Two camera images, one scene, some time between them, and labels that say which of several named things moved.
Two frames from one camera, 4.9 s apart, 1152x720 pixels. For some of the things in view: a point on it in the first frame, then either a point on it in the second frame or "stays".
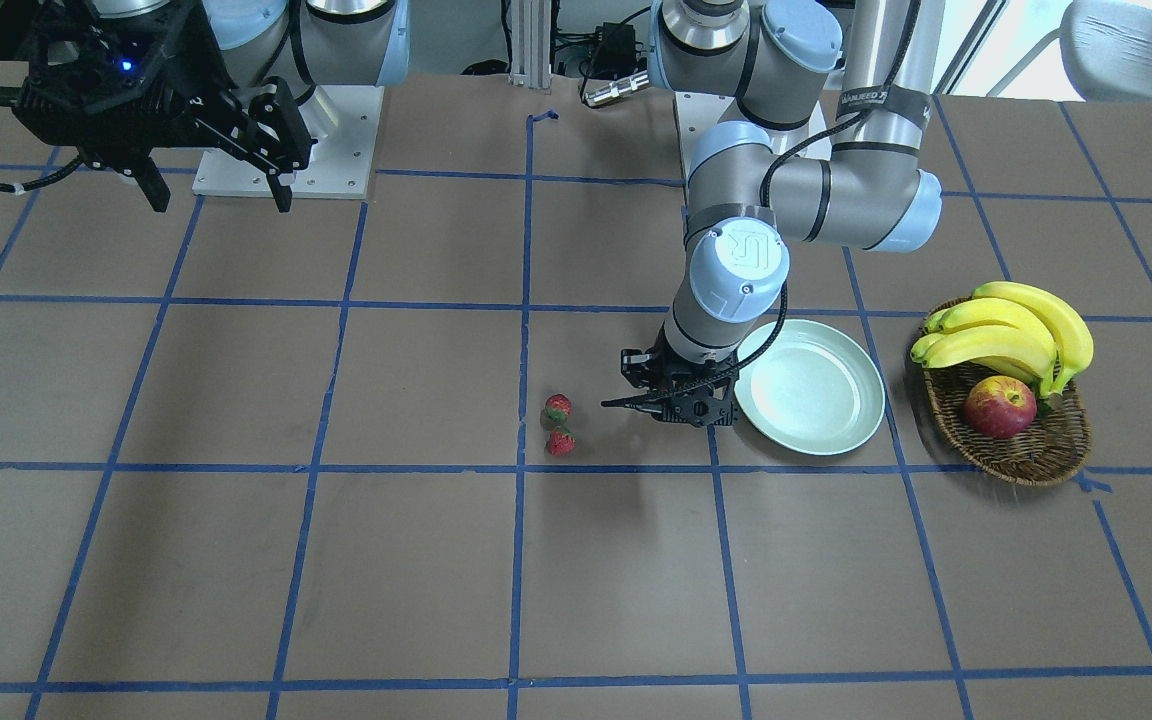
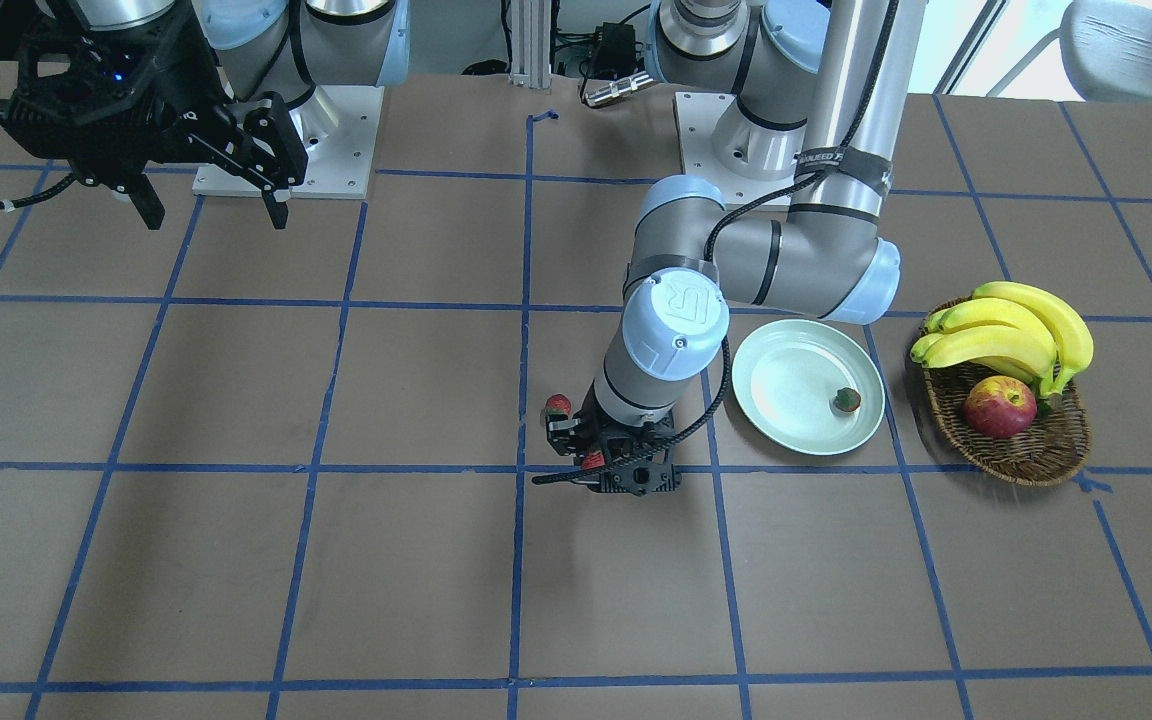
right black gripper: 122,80 stays
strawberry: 558,407 stays
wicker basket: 1054,448 stays
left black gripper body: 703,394 → 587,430
